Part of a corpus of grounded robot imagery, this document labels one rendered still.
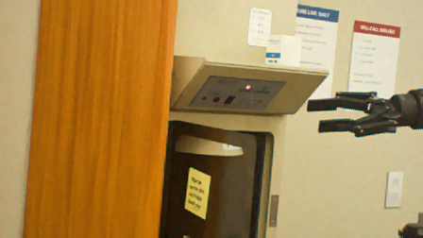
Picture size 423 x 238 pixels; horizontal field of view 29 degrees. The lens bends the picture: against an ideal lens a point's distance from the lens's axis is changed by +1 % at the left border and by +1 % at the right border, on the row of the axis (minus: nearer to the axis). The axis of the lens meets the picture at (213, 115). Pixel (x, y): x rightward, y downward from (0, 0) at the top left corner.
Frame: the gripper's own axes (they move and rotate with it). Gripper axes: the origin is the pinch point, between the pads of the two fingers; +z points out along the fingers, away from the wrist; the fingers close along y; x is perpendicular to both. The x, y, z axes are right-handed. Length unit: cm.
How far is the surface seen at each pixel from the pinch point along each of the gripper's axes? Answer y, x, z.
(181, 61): 12.9, -23.5, 35.9
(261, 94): 11.4, -14.1, 19.2
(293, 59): 7.3, -19.3, 12.0
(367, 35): -64, 16, -37
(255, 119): 7.4, -5.3, 18.5
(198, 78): 17.2, -22.3, 33.4
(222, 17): 0.8, -26.0, 25.7
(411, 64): -67, 30, -56
